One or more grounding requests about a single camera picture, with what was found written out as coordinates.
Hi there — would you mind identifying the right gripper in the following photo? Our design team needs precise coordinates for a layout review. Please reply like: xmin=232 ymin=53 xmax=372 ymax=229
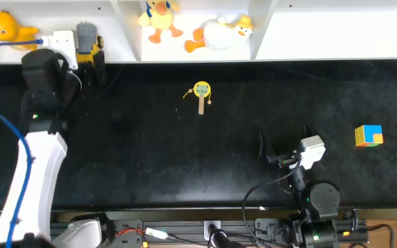
xmin=257 ymin=121 xmax=314 ymax=169

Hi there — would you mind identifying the yellow rattle drum toy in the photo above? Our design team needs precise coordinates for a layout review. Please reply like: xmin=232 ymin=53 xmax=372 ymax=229
xmin=182 ymin=81 xmax=213 ymax=116

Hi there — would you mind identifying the grey and yellow toy truck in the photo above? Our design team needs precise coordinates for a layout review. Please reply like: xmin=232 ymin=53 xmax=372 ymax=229
xmin=75 ymin=22 xmax=105 ymax=65

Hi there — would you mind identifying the yellow rubber duck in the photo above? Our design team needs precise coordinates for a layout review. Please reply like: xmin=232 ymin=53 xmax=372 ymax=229
xmin=0 ymin=10 xmax=41 ymax=52

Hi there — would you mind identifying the many-coloured puzzle cube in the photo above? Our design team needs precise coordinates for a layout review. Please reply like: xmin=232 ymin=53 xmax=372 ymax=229
xmin=354 ymin=124 xmax=385 ymax=148

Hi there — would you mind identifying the white shelf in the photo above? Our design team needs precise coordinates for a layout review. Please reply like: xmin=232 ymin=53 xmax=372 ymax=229
xmin=0 ymin=0 xmax=397 ymax=65

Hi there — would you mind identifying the white plush duck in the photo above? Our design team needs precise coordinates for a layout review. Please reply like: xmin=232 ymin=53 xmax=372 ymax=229
xmin=184 ymin=14 xmax=255 ymax=54

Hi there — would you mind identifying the yellow plush duck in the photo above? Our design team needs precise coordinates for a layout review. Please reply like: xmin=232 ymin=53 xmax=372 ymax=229
xmin=138 ymin=0 xmax=184 ymax=45

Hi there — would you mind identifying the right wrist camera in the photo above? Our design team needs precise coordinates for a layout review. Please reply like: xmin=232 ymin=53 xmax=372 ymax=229
xmin=296 ymin=134 xmax=327 ymax=171

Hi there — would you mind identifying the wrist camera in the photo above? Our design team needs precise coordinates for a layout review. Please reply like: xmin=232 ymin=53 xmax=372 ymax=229
xmin=41 ymin=30 xmax=79 ymax=70
xmin=296 ymin=134 xmax=327 ymax=171

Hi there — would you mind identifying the black cable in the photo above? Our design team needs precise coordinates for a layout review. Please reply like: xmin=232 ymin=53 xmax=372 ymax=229
xmin=242 ymin=155 xmax=303 ymax=248

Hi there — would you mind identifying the mounting rail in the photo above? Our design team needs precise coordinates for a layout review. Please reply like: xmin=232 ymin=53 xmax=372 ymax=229
xmin=50 ymin=209 xmax=395 ymax=248

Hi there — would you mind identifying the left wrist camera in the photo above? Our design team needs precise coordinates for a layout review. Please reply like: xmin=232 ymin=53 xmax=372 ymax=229
xmin=41 ymin=30 xmax=79 ymax=70

